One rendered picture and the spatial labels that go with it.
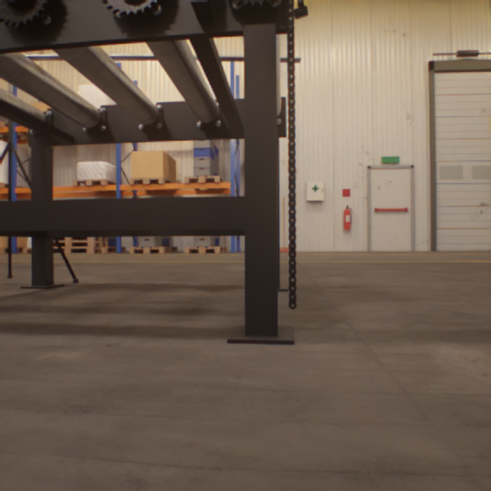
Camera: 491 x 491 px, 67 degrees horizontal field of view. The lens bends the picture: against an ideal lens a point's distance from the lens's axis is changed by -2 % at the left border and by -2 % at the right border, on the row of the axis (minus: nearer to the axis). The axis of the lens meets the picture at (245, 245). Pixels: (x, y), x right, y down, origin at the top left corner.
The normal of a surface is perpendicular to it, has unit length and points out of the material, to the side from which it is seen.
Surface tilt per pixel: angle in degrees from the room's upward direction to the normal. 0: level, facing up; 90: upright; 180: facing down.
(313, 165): 90
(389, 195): 90
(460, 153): 90
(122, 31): 90
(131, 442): 0
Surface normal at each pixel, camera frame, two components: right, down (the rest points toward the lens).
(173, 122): -0.10, 0.00
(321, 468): 0.00, -1.00
